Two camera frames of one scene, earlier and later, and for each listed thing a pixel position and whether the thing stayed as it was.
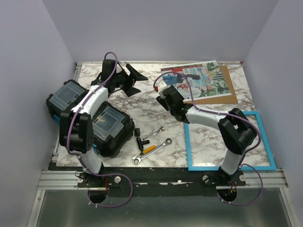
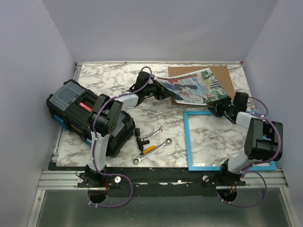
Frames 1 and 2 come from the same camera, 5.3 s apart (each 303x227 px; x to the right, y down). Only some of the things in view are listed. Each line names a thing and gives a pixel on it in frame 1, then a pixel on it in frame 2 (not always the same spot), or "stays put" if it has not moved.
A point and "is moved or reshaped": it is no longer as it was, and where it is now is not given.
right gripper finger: [163, 102] -> [214, 104]
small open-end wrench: [160, 129] stays put
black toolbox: [113, 128] stays put
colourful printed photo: [205, 79] is moved or reshaped
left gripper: [129, 90] -> [162, 92]
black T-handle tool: [139, 141] stays put
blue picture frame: [261, 130] stays put
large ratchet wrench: [137, 161] stays put
